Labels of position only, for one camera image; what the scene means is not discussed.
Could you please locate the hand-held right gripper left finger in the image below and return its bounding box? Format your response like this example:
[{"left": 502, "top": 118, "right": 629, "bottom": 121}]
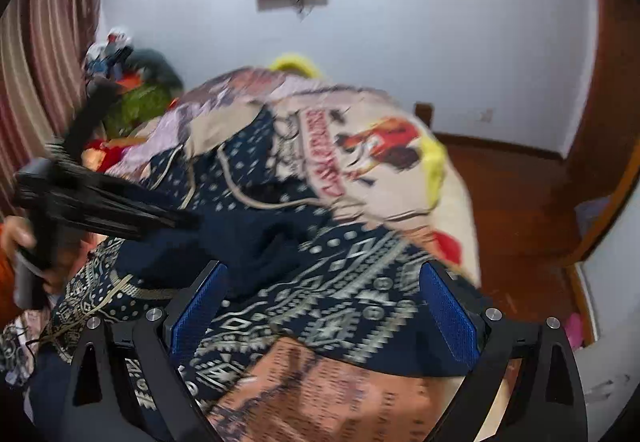
[{"left": 62, "top": 261, "right": 231, "bottom": 442}]

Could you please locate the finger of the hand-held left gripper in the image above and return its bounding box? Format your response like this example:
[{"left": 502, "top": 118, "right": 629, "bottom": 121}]
[
  {"left": 65, "top": 209, "right": 187, "bottom": 243},
  {"left": 65, "top": 167, "right": 201, "bottom": 226}
]

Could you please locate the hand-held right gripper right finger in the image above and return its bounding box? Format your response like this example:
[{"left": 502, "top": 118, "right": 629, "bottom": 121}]
[{"left": 419, "top": 261, "right": 588, "bottom": 442}]

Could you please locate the navy patterned garment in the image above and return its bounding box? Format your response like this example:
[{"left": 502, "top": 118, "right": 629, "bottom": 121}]
[{"left": 30, "top": 106, "right": 481, "bottom": 423}]

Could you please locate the person's left hand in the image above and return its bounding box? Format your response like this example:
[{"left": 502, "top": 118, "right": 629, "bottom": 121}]
[{"left": 0, "top": 216, "right": 37, "bottom": 255}]

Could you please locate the red plush pillow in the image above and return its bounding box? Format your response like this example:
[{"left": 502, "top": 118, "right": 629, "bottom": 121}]
[{"left": 85, "top": 139, "right": 143, "bottom": 173}]

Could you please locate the green box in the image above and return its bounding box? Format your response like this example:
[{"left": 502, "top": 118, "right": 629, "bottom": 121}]
[{"left": 102, "top": 82, "right": 171, "bottom": 140}]

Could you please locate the pink item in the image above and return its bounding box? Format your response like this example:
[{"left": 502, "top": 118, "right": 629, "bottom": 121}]
[{"left": 565, "top": 312, "right": 587, "bottom": 349}]

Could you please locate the grey pillow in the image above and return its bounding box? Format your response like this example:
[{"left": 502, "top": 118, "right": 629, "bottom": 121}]
[{"left": 132, "top": 49, "right": 183, "bottom": 90}]

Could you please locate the striped curtain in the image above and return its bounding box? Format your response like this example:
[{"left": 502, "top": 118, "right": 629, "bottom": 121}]
[{"left": 0, "top": 0, "right": 111, "bottom": 217}]

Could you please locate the newspaper print blanket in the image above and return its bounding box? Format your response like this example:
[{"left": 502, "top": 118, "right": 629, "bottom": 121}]
[{"left": 80, "top": 64, "right": 483, "bottom": 442}]

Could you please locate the yellow cloth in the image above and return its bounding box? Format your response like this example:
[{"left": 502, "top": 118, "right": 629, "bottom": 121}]
[{"left": 267, "top": 52, "right": 321, "bottom": 77}]

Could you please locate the wooden door frame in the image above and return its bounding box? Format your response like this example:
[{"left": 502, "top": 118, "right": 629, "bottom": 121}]
[{"left": 560, "top": 0, "right": 640, "bottom": 267}]

